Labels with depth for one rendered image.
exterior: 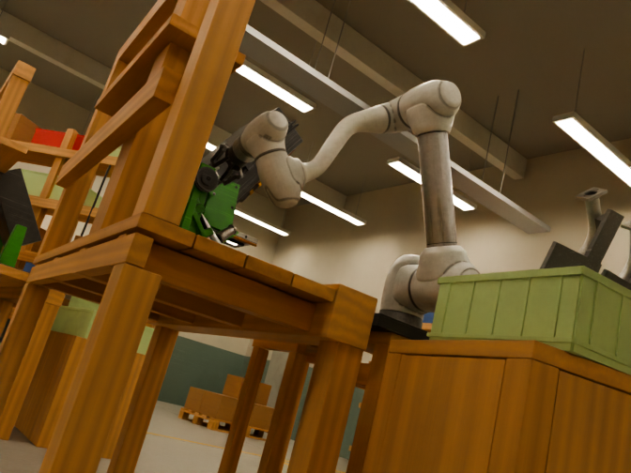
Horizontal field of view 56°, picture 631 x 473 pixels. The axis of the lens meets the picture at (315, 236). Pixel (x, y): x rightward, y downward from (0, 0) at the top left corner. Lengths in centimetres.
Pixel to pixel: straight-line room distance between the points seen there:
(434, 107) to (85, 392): 131
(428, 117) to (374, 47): 514
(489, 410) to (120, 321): 78
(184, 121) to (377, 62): 571
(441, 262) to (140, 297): 96
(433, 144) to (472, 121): 611
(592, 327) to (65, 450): 107
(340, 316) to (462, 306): 34
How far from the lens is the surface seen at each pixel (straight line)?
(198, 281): 149
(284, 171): 178
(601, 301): 132
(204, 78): 151
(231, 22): 160
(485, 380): 127
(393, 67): 723
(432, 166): 197
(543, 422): 121
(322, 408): 159
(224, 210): 215
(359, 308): 164
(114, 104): 256
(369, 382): 191
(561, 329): 126
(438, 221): 195
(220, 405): 807
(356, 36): 696
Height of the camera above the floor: 56
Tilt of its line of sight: 16 degrees up
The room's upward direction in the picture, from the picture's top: 15 degrees clockwise
